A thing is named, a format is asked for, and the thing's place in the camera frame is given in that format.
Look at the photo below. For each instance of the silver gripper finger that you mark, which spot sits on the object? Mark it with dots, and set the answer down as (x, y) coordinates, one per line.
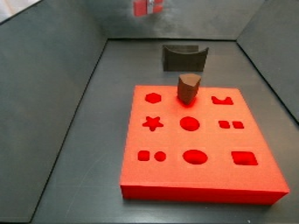
(149, 6)

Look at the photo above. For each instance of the red double-square block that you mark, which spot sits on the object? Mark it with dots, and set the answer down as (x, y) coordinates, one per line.
(145, 7)

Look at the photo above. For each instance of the red shape-sorting board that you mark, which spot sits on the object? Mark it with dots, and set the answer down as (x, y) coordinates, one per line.
(199, 152)

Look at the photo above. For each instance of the black curved holder stand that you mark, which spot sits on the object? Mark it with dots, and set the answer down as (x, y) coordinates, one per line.
(184, 58)

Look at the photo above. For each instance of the dark brown rounded peg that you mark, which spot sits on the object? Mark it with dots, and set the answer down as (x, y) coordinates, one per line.
(188, 87)

